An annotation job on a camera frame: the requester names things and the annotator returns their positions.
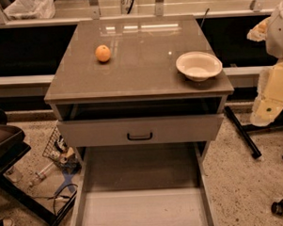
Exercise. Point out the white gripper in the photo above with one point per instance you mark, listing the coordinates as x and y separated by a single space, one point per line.
278 33

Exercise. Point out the orange fruit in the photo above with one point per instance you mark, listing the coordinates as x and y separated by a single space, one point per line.
103 53

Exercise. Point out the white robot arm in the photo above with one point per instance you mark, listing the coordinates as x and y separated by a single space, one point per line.
274 35

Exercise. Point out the grey drawer cabinet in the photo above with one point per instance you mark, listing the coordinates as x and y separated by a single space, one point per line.
140 80

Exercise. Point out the open middle drawer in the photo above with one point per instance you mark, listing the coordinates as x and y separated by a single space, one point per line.
143 185

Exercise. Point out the black chair base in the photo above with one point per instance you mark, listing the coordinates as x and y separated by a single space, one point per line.
245 130

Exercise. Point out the black caster wheel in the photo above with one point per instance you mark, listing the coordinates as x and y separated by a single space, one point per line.
277 208

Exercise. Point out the white plastic bag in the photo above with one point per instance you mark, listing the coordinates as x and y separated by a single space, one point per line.
30 9

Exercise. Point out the clear plastic bottle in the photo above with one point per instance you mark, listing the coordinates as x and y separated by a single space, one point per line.
41 175

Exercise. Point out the dark office chair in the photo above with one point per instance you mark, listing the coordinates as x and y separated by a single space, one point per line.
12 149

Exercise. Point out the upper drawer with black handle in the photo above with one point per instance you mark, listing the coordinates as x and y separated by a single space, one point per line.
140 130

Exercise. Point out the wire mesh basket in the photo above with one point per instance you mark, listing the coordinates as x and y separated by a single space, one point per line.
59 152

